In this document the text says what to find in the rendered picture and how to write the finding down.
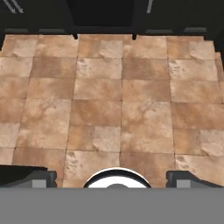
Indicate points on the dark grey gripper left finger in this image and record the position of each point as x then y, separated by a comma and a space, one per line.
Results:
43, 178

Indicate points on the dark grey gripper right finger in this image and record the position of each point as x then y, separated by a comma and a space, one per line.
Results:
180, 176

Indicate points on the black oven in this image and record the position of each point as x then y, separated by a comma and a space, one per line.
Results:
102, 13

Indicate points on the white and black round object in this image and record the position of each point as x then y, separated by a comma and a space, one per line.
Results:
99, 178

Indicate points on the dark cupboard run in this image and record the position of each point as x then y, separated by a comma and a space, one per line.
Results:
35, 16
186, 16

